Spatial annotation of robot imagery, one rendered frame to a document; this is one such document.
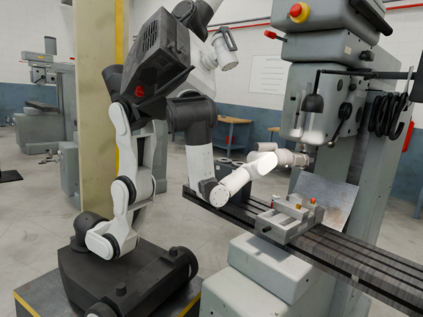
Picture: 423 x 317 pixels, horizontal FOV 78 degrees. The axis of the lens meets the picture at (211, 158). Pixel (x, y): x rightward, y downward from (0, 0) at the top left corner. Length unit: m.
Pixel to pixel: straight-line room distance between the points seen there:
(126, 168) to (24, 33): 8.68
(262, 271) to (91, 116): 1.79
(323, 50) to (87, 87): 1.80
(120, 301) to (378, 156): 1.35
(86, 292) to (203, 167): 0.86
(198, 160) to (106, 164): 1.74
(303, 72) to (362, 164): 0.63
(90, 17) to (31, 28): 7.43
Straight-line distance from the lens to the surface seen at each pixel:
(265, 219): 1.14
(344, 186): 1.56
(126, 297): 1.31
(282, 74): 6.16
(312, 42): 1.10
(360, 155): 1.53
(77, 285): 1.49
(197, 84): 0.90
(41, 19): 9.90
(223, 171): 1.42
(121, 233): 1.38
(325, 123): 1.09
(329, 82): 1.09
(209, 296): 1.21
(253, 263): 1.20
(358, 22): 1.13
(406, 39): 5.50
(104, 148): 2.47
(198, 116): 0.82
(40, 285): 1.80
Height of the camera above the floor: 1.49
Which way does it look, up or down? 14 degrees down
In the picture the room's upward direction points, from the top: 5 degrees clockwise
